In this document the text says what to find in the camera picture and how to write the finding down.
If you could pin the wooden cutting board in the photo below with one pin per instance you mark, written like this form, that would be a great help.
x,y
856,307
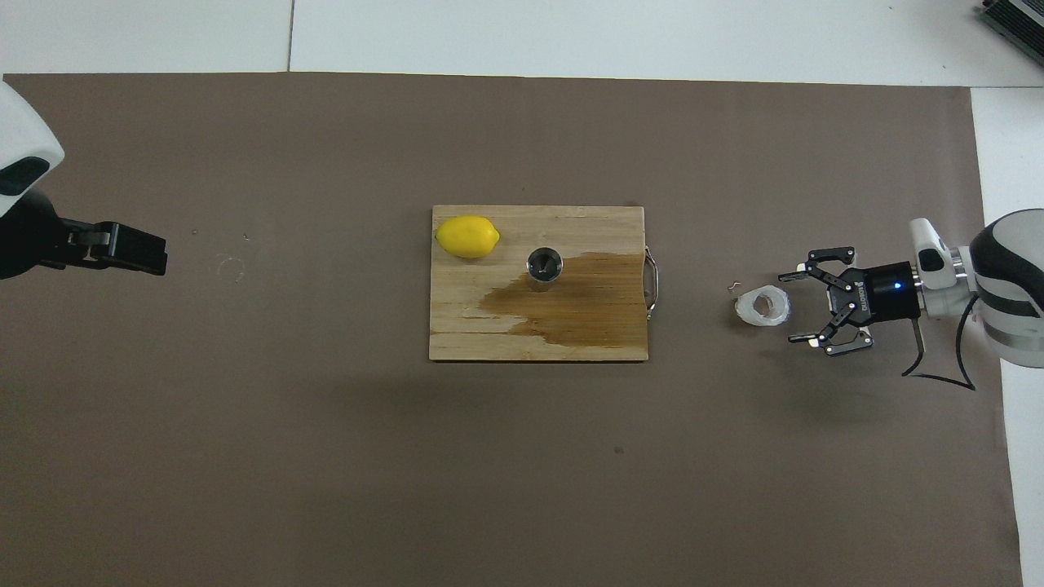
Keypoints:
x,y
489,334

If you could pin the steel double jigger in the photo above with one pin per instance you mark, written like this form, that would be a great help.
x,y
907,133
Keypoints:
x,y
545,265

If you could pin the brown paper table mat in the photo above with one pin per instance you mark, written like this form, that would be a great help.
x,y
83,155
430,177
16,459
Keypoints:
x,y
326,448

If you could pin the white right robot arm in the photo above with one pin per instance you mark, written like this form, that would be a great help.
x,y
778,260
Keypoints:
x,y
1011,334

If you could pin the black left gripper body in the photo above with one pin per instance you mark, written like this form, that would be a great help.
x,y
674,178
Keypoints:
x,y
28,240

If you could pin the yellow lemon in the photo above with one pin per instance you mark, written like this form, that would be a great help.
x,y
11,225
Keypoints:
x,y
466,236

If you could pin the clear plastic cup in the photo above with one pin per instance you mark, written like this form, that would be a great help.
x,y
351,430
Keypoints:
x,y
779,314

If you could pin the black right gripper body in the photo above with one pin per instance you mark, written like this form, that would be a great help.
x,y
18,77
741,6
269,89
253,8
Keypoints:
x,y
877,293

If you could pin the grey ribbed device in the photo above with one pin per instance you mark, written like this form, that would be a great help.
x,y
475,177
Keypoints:
x,y
1019,20

